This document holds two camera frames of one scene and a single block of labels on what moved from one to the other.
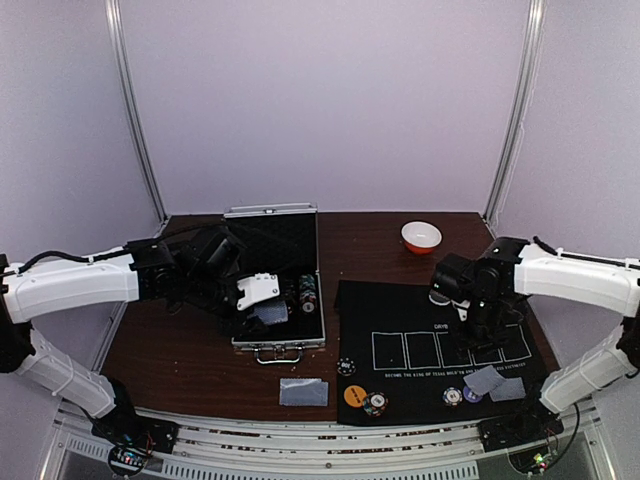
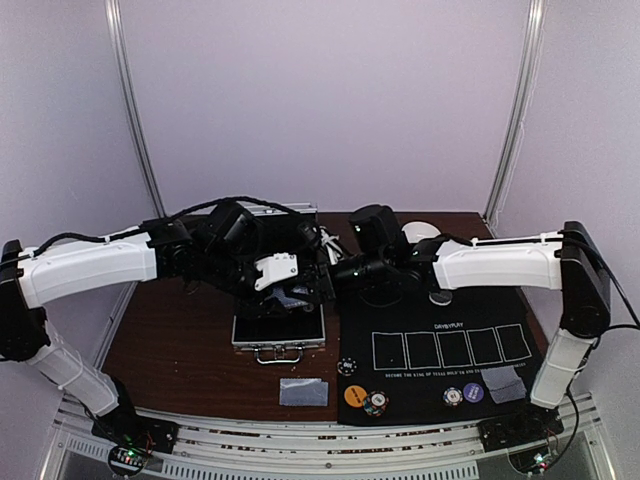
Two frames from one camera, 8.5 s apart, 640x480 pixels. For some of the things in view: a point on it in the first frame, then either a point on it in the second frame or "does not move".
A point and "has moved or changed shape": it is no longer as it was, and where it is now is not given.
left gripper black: x=249 y=326 → x=259 y=307
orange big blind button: x=354 y=395 does not move
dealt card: x=510 y=389 does not move
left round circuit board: x=128 y=459 does not move
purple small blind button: x=471 y=396 does not move
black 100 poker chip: x=346 y=366 does not move
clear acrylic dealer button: x=438 y=298 does not move
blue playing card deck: x=271 y=312 has moved or changed shape
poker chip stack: x=376 y=404 does not move
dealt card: x=484 y=380 → x=503 y=382
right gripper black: x=477 y=332 → x=341 y=272
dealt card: x=300 y=392 does not move
